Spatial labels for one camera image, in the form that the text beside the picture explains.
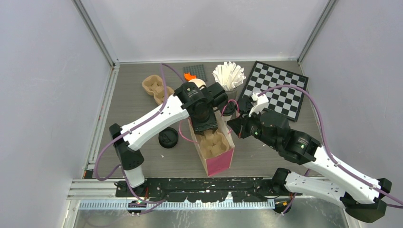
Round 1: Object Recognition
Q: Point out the single brown pulp carrier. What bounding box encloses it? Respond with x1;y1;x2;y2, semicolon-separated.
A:
196;130;230;159

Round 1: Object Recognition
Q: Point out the stack of black cup lids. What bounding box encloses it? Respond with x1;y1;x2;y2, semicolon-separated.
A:
158;127;179;149

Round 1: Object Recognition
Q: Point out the black white checkerboard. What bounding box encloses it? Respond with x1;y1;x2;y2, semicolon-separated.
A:
239;61;309;122

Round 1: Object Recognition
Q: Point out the orange curved toy piece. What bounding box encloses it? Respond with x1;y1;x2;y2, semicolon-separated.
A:
184;73;197;81

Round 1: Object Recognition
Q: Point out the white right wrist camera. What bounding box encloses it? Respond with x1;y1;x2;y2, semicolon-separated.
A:
248;92;269;117

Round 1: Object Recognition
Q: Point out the brown pulp cup carrier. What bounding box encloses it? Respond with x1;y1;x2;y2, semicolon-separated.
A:
142;75;165;105

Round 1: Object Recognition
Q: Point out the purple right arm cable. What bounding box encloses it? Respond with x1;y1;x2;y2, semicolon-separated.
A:
256;84;403;215

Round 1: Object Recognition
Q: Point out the stack of paper cups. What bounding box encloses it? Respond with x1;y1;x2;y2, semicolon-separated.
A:
188;78;206;89

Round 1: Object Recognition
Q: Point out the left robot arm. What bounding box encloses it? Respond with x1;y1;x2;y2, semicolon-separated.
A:
109;81;228;197

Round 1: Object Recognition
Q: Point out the yellow pink paper bag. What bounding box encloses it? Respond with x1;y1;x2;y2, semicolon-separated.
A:
178;99;239;176

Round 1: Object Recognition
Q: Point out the white paper-wrapped straws bundle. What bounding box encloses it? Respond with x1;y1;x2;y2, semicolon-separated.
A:
212;62;246;91

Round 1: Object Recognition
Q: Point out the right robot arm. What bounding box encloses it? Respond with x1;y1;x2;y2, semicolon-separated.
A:
227;111;392;223

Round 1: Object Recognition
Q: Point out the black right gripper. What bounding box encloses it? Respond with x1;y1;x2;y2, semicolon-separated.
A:
227;106;278;149

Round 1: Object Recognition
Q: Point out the small dark mat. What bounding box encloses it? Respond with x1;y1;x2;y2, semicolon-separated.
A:
182;64;208;82

